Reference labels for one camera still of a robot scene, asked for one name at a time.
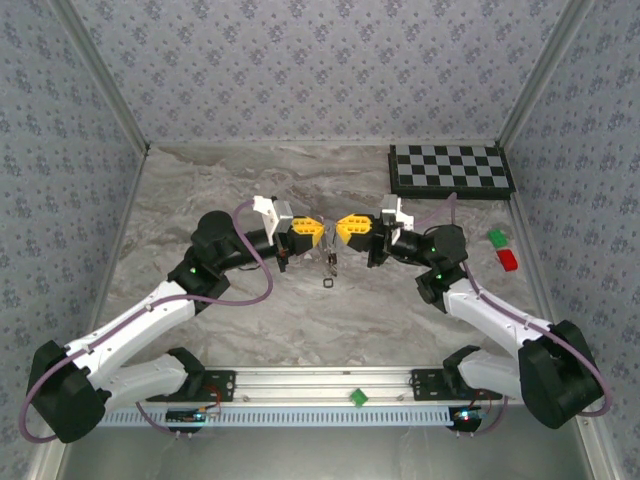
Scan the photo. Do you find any red rounded toy brick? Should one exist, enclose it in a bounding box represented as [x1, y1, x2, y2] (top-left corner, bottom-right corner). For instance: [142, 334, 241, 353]
[496, 247, 521, 273]

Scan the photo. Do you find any aluminium back rail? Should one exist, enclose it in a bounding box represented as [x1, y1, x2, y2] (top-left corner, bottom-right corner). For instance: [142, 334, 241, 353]
[147, 140, 504, 150]

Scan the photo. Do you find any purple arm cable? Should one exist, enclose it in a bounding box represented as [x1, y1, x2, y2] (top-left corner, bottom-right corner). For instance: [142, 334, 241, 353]
[413, 192, 614, 439]
[18, 199, 275, 445]

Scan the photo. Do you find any aluminium corner post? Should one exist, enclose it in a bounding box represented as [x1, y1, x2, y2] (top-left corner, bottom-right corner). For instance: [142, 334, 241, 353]
[498, 0, 597, 149]
[49, 0, 152, 152]

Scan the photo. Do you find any black grey chessboard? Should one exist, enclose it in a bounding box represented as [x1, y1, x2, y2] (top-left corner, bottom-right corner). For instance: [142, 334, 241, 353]
[388, 143, 517, 202]

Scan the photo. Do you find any aluminium side rail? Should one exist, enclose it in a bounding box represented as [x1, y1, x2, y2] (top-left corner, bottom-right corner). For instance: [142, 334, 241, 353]
[499, 145, 619, 480]
[24, 147, 151, 480]

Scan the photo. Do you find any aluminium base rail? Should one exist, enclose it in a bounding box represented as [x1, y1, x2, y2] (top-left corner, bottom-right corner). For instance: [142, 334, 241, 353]
[102, 367, 521, 407]

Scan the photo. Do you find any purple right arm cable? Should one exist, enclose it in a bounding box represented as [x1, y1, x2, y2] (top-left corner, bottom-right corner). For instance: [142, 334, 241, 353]
[413, 192, 614, 439]

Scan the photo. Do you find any light blue slotted cable duct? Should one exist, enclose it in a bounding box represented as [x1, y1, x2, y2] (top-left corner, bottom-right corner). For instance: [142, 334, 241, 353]
[97, 405, 454, 428]

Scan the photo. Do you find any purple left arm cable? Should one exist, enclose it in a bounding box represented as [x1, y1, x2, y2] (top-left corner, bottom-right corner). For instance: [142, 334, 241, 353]
[18, 199, 275, 445]

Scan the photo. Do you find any steel front panel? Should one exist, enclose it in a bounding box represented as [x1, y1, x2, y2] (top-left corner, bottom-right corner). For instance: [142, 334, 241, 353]
[62, 424, 594, 480]

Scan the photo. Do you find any small circuit board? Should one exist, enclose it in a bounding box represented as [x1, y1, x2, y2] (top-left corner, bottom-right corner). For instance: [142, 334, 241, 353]
[449, 407, 489, 424]
[166, 407, 209, 425]

